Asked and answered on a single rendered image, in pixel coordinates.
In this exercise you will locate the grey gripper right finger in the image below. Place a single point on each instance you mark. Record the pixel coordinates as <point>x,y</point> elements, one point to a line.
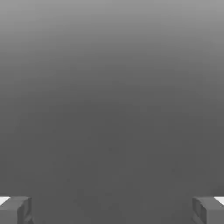
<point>210,211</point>

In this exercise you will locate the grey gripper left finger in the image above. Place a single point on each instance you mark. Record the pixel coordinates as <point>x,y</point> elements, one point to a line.
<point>14,210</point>

